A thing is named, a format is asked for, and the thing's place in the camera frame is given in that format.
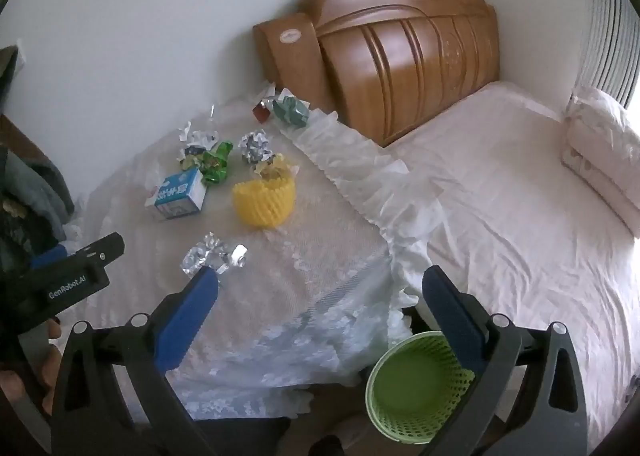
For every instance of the small colourful wrapper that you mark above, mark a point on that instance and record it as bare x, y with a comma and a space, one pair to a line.
190, 158

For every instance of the crumpled green wrapper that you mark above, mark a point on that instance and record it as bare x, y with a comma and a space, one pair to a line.
217, 163

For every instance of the crumpled teal wrapper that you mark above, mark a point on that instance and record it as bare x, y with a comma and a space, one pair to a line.
290, 108

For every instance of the printed paper ball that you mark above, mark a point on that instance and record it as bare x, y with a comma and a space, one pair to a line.
256, 145

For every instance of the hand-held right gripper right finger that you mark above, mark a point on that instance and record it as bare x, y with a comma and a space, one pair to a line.
454, 318

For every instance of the grey pleated curtain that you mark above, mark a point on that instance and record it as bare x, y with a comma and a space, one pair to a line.
607, 35

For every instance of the bed with white sheet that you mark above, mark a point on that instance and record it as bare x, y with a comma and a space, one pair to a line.
525, 236

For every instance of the white lace tablecloth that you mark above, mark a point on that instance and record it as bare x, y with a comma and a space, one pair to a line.
310, 246

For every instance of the person's black clothing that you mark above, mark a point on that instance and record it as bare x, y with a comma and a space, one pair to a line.
245, 436

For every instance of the wooden headboard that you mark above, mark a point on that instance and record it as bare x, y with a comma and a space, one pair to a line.
400, 70

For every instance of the yellow foam fruit net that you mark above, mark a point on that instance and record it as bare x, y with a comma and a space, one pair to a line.
265, 203

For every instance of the blue white milk carton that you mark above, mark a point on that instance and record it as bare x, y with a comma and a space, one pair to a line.
175, 196

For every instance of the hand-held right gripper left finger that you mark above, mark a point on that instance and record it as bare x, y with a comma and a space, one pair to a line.
186, 318

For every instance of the white pillow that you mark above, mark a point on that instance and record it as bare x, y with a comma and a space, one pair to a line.
605, 150

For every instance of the person's left hand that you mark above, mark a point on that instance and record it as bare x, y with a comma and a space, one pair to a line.
53, 330

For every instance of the green plastic wastebasket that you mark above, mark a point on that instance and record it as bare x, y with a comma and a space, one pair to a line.
400, 386

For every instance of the white paper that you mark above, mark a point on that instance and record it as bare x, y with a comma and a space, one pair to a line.
197, 138

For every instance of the silver foil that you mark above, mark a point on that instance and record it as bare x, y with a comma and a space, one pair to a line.
210, 256

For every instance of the dark cloth pile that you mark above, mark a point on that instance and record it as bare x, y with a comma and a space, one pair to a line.
35, 191

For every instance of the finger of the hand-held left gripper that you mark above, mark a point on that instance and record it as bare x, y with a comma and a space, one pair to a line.
97, 248

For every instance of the crumpled yellow brown wrapper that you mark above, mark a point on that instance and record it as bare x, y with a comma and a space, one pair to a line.
272, 168

